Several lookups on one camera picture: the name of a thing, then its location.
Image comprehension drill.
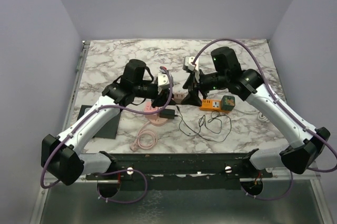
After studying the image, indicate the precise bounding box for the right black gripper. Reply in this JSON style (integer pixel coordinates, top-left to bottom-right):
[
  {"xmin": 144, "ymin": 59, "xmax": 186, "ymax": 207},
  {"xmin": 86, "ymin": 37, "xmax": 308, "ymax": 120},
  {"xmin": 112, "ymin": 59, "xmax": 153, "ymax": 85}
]
[{"xmin": 181, "ymin": 67, "xmax": 229, "ymax": 106}]

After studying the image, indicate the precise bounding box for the dusty pink small charger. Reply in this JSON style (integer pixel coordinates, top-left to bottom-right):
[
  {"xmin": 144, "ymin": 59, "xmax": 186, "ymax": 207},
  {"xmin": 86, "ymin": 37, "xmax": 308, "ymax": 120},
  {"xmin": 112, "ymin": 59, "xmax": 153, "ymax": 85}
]
[{"xmin": 174, "ymin": 93, "xmax": 186, "ymax": 104}]

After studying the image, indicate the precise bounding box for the pink cube socket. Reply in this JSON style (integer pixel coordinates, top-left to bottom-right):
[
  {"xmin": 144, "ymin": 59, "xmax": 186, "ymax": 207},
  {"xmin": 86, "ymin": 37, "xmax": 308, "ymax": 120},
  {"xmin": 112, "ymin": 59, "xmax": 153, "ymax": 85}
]
[{"xmin": 144, "ymin": 102, "xmax": 159, "ymax": 115}]

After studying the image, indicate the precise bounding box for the black power adapter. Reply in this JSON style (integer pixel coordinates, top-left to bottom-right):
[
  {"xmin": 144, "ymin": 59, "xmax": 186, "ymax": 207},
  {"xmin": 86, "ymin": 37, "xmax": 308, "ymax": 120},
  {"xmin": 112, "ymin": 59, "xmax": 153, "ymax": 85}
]
[{"xmin": 159, "ymin": 109, "xmax": 175, "ymax": 120}]

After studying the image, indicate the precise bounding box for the pink round power hub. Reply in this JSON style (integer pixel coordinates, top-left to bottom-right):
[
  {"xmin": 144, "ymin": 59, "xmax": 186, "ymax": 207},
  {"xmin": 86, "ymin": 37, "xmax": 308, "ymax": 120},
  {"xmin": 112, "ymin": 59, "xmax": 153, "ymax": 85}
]
[{"xmin": 149, "ymin": 117, "xmax": 168, "ymax": 126}]

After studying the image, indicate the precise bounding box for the orange power strip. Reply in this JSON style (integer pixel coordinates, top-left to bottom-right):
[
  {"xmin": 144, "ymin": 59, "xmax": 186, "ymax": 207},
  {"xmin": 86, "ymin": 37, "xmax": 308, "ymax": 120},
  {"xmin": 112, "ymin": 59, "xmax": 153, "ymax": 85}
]
[{"xmin": 199, "ymin": 99, "xmax": 230, "ymax": 113}]

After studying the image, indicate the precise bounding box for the green cube socket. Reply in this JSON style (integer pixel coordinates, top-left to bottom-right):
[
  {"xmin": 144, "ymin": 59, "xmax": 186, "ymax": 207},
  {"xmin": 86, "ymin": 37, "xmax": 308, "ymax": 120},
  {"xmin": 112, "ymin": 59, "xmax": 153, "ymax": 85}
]
[{"xmin": 220, "ymin": 95, "xmax": 236, "ymax": 112}]

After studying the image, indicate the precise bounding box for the pink hub cable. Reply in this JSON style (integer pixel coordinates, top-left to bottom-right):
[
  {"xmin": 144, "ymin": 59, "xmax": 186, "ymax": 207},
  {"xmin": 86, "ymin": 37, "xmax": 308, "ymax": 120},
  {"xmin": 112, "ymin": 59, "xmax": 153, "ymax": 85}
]
[{"xmin": 130, "ymin": 122, "xmax": 159, "ymax": 152}]

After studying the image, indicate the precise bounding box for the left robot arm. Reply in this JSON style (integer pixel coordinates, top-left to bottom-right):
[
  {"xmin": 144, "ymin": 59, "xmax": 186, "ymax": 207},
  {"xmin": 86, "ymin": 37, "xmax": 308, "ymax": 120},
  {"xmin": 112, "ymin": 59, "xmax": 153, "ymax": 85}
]
[{"xmin": 40, "ymin": 59, "xmax": 173, "ymax": 189}]

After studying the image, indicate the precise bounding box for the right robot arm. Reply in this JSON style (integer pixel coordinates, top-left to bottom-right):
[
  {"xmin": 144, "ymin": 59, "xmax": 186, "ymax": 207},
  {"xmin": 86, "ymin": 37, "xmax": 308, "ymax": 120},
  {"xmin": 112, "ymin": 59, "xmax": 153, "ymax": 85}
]
[{"xmin": 181, "ymin": 46, "xmax": 330, "ymax": 177}]

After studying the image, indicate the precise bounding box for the black foam mat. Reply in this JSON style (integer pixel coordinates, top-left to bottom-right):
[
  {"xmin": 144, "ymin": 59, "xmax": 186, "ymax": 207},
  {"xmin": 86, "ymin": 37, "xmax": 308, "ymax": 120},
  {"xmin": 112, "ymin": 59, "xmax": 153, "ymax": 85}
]
[{"xmin": 76, "ymin": 105, "xmax": 121, "ymax": 139}]

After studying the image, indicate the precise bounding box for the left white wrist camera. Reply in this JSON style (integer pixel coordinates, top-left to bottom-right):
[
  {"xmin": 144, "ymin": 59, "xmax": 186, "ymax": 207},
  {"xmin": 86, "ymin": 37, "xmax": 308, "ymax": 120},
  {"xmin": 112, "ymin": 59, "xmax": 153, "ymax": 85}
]
[{"xmin": 157, "ymin": 66, "xmax": 173, "ymax": 90}]

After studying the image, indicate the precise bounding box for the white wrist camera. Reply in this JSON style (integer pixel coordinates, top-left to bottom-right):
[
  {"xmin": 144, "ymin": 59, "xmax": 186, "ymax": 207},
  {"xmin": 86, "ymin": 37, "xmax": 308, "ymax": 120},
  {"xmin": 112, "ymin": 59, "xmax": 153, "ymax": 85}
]
[
  {"xmin": 183, "ymin": 56, "xmax": 199, "ymax": 72},
  {"xmin": 157, "ymin": 66, "xmax": 173, "ymax": 90}
]

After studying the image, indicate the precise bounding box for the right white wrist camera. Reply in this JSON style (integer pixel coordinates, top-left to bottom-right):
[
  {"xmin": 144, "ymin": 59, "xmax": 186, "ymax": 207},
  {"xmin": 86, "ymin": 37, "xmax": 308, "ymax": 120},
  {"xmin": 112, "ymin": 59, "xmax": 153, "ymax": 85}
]
[{"xmin": 183, "ymin": 56, "xmax": 199, "ymax": 72}]

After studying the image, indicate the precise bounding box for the white power strip cable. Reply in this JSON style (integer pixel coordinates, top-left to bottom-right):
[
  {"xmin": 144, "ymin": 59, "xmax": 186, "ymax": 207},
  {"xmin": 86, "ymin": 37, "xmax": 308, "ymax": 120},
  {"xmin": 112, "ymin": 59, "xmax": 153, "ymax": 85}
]
[{"xmin": 244, "ymin": 108, "xmax": 269, "ymax": 123}]

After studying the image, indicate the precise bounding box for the black mounting base rail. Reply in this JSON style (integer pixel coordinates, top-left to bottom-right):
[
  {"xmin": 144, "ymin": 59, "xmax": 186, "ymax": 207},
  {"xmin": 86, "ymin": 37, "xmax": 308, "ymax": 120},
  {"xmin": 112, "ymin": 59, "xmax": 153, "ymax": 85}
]
[{"xmin": 78, "ymin": 142, "xmax": 309, "ymax": 191}]

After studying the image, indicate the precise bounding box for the aluminium frame rail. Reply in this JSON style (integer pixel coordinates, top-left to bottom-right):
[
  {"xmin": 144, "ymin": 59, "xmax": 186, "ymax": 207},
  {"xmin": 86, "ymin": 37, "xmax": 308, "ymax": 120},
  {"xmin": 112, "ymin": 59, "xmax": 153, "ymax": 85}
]
[{"xmin": 31, "ymin": 169, "xmax": 333, "ymax": 223}]

